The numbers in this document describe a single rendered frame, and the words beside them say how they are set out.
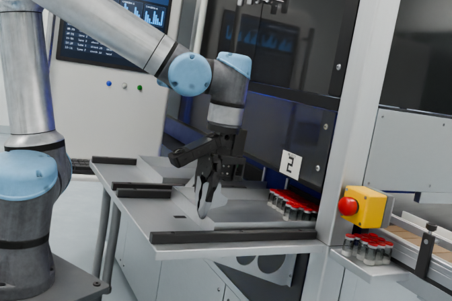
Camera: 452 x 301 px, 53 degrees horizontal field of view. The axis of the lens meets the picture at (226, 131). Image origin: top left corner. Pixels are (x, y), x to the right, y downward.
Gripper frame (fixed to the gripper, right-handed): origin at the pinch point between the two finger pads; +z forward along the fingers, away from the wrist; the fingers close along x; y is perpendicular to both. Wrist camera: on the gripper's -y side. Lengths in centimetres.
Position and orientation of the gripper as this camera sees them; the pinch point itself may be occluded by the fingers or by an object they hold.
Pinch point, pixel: (199, 213)
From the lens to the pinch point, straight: 101.8
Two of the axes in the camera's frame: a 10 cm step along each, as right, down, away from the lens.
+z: -1.8, 9.8, 1.2
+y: 8.8, 1.0, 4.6
